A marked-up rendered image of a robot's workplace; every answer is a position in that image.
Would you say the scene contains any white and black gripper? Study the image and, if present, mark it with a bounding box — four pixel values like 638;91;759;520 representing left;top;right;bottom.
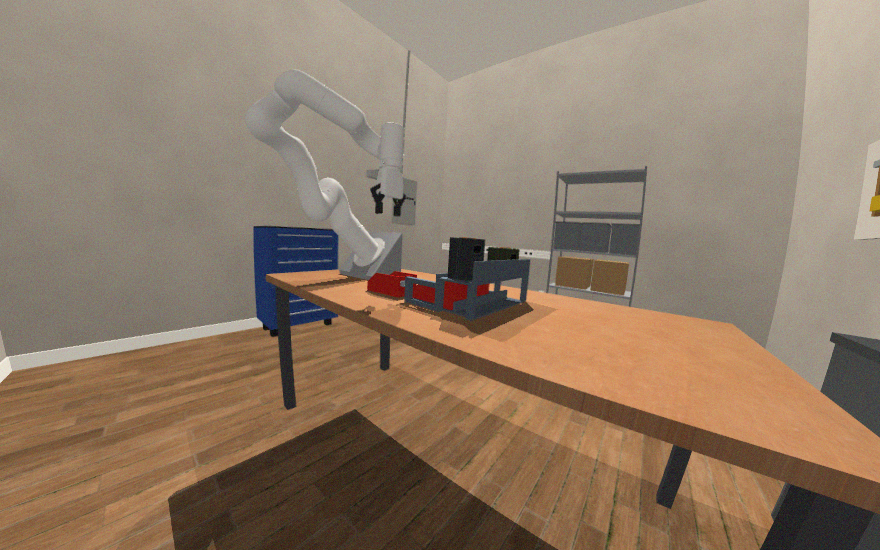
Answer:
370;167;406;216

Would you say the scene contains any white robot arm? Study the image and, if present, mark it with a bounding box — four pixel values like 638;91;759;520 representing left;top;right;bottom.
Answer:
245;69;404;267

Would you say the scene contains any dark grey case with orange latches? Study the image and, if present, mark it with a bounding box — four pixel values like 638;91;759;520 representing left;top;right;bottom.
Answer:
448;237;485;281

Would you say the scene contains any olive green tool case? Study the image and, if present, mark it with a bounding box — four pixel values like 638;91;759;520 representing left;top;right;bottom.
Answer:
487;247;519;261

